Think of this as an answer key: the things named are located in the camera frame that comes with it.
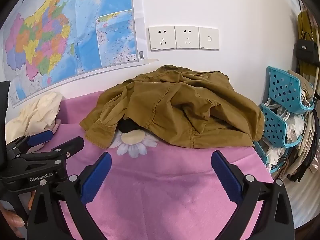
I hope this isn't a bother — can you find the white plastic bag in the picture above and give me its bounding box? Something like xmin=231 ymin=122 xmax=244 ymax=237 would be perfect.
xmin=286 ymin=114 xmax=305 ymax=143

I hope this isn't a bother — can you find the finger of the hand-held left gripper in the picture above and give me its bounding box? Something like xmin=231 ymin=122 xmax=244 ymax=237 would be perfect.
xmin=10 ymin=136 xmax=85 ymax=170
xmin=5 ymin=130 xmax=54 ymax=154

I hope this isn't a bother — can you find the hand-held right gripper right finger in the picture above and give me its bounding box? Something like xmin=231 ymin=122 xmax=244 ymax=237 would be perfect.
xmin=211 ymin=150 xmax=295 ymax=240

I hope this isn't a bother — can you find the pink flower print blanket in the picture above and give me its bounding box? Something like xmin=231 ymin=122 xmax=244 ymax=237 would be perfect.
xmin=32 ymin=90 xmax=274 ymax=240

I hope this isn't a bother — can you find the black cloth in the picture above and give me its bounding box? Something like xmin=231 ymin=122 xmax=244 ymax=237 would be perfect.
xmin=117 ymin=119 xmax=144 ymax=133

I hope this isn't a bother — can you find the colourful wall map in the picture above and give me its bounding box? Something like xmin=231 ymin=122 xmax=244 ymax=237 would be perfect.
xmin=0 ymin=0 xmax=147 ymax=108

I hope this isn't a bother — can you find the brown jacket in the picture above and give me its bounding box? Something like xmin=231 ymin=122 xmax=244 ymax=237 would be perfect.
xmin=79 ymin=65 xmax=265 ymax=149

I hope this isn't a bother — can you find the blue plastic basket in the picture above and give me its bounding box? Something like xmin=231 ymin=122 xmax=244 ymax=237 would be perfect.
xmin=265 ymin=66 xmax=315 ymax=114
xmin=253 ymin=141 xmax=283 ymax=178
xmin=259 ymin=104 xmax=304 ymax=147

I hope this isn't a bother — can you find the cream cloth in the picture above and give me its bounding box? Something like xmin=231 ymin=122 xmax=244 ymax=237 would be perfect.
xmin=5 ymin=91 xmax=63 ymax=153

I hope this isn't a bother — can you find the person's left hand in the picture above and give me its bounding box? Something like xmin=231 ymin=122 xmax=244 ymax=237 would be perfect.
xmin=0 ymin=204 xmax=25 ymax=238

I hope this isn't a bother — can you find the beige cloth bag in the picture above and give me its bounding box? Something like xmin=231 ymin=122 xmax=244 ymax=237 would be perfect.
xmin=287 ymin=70 xmax=315 ymax=99

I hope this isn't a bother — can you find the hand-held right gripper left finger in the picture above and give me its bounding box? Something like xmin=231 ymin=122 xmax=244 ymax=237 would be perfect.
xmin=27 ymin=152 xmax=112 ymax=240

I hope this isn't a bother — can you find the black handbag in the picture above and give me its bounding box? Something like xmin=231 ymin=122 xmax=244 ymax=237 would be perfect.
xmin=296 ymin=32 xmax=320 ymax=64

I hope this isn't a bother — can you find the black strap bag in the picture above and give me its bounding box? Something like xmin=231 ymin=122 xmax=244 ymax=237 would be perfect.
xmin=287 ymin=120 xmax=320 ymax=183

